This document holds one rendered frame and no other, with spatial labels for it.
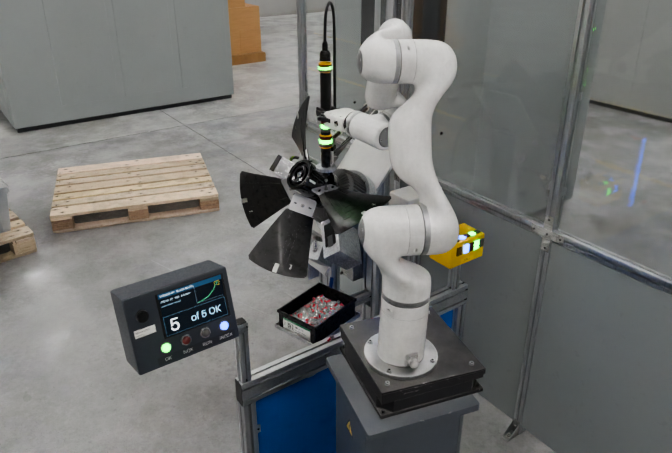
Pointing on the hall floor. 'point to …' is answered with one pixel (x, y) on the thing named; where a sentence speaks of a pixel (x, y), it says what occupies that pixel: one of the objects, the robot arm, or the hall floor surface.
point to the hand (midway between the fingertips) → (325, 111)
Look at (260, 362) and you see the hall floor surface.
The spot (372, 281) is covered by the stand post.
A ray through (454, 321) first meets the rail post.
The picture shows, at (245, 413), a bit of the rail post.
